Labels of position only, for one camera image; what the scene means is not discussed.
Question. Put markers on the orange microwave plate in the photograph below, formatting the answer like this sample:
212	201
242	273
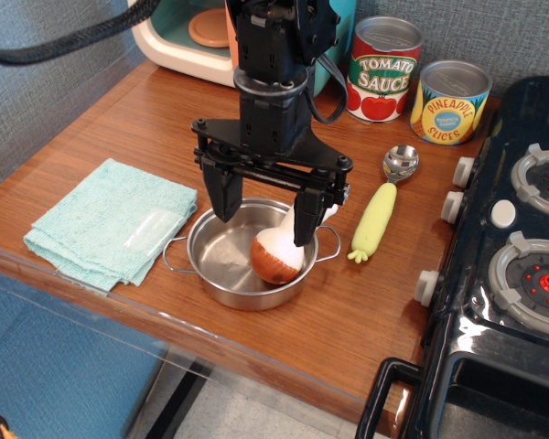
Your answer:
209	28

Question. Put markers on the light blue folded towel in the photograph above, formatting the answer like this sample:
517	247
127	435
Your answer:
110	228

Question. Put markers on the toy microwave white teal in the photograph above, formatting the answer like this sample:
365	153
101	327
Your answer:
183	41

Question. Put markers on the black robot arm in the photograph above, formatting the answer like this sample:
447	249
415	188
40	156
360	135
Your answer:
280	44

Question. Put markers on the white stove knob middle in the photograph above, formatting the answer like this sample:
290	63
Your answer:
451	206

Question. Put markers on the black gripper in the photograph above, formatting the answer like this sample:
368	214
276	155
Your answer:
272	142

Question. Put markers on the white stove knob top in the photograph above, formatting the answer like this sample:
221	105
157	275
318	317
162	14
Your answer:
463	171

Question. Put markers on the clear acrylic barrier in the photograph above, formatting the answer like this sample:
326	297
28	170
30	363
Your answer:
66	372

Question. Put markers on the tomato sauce can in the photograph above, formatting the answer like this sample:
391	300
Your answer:
384	58

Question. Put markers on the white stove knob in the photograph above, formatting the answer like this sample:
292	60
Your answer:
425	287
451	206
463	171

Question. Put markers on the pineapple slices can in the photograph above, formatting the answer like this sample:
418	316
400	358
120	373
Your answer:
450	99

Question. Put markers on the spoon with green handle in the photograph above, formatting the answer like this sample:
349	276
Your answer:
399	163

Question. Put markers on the plush chicken drumstick toy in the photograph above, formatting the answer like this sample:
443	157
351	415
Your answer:
275	258

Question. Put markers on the white stove knob bottom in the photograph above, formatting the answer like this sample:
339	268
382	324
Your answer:
425	287

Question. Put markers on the small steel pot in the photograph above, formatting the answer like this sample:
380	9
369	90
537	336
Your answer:
219	254

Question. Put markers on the black toy stove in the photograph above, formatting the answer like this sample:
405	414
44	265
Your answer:
485	368

